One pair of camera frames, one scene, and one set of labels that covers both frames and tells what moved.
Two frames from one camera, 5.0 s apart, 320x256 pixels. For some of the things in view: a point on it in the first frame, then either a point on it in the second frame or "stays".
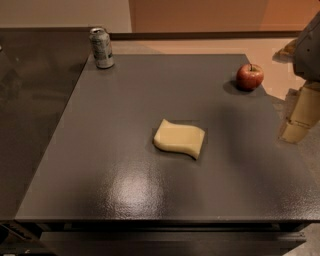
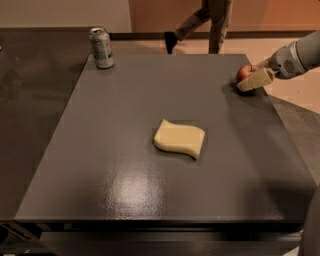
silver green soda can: [102, 48] stays
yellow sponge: [179, 138] stays
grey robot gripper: [308, 53] -> [284, 62]
